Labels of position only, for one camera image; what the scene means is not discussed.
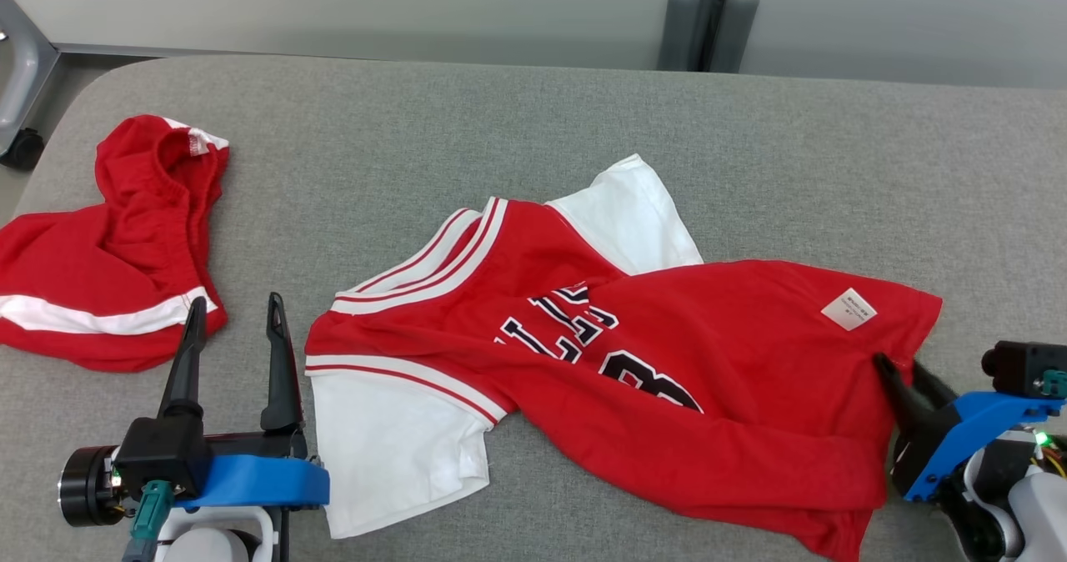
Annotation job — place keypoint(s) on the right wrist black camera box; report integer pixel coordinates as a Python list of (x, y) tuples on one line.
[(1021, 366)]

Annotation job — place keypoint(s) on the grey partition double post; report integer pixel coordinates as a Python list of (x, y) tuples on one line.
[(708, 20)]

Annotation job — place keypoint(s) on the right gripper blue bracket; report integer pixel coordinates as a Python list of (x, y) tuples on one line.
[(975, 416)]

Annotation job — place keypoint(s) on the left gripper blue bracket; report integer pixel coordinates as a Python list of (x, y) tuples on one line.
[(250, 479)]

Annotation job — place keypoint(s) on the red shorts white stripe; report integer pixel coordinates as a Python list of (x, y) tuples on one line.
[(108, 253)]

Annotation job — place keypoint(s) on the red white basketball jersey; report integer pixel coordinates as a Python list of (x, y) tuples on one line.
[(708, 362)]

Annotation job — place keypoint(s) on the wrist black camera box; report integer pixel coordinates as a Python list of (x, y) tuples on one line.
[(1021, 366), (158, 454)]

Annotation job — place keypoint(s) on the grey wheeled metal frame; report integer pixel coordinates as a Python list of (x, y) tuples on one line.
[(25, 62)]

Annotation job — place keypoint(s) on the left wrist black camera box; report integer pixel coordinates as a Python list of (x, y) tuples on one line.
[(158, 454)]

